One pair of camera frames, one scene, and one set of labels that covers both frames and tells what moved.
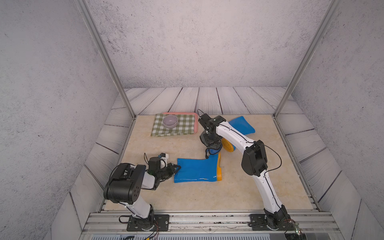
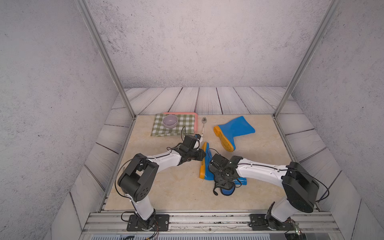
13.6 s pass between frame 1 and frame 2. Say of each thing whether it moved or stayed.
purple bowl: stayed
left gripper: moved
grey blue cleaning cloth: moved
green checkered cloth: stayed
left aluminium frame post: stayed
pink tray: stayed
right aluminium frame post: stayed
